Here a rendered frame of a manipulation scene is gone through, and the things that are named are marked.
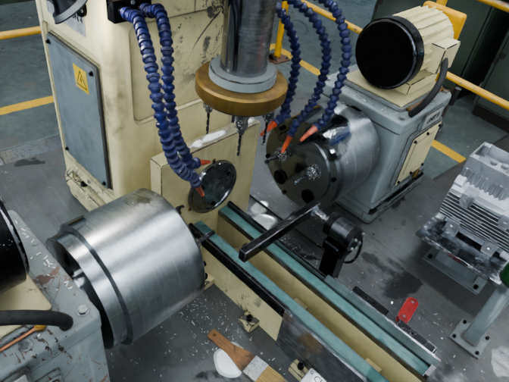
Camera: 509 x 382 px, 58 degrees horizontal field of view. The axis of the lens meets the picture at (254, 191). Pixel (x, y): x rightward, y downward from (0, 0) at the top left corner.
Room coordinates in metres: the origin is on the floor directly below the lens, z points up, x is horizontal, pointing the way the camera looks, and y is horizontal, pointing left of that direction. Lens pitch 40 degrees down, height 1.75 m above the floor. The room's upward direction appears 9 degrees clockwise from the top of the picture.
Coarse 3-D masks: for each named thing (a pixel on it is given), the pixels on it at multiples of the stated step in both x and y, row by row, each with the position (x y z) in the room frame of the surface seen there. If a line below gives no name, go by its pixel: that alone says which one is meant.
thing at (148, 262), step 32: (64, 224) 0.55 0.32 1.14; (96, 224) 0.54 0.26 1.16; (128, 224) 0.55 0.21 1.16; (160, 224) 0.57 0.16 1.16; (64, 256) 0.50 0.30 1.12; (96, 256) 0.48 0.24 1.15; (128, 256) 0.49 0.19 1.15; (160, 256) 0.52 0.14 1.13; (192, 256) 0.55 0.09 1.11; (96, 288) 0.44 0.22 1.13; (128, 288) 0.45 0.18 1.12; (160, 288) 0.48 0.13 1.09; (192, 288) 0.53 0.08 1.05; (128, 320) 0.43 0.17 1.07; (160, 320) 0.47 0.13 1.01
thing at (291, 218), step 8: (304, 208) 0.81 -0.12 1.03; (312, 208) 0.82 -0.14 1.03; (296, 216) 0.78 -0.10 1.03; (304, 216) 0.80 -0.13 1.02; (280, 224) 0.75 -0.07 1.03; (288, 224) 0.75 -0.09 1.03; (296, 224) 0.78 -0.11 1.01; (264, 232) 0.72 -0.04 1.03; (272, 232) 0.72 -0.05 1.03; (280, 232) 0.73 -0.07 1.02; (288, 232) 0.76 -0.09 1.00; (256, 240) 0.69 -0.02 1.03; (264, 240) 0.69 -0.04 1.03; (272, 240) 0.71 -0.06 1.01; (248, 248) 0.66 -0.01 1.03; (256, 248) 0.67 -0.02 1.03; (264, 248) 0.69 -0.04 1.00; (240, 256) 0.65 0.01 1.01; (248, 256) 0.65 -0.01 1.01
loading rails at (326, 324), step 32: (192, 224) 0.80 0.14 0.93; (224, 224) 0.87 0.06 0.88; (256, 224) 0.84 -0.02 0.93; (224, 256) 0.72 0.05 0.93; (256, 256) 0.79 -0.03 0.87; (288, 256) 0.76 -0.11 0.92; (224, 288) 0.71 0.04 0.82; (256, 288) 0.65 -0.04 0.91; (288, 288) 0.72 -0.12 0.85; (320, 288) 0.68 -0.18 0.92; (256, 320) 0.63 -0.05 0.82; (288, 320) 0.58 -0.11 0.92; (320, 320) 0.65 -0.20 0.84; (352, 320) 0.61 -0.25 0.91; (384, 320) 0.61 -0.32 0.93; (288, 352) 0.57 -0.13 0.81; (320, 352) 0.52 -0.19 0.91; (352, 352) 0.53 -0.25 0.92; (384, 352) 0.55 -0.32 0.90; (416, 352) 0.55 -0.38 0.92
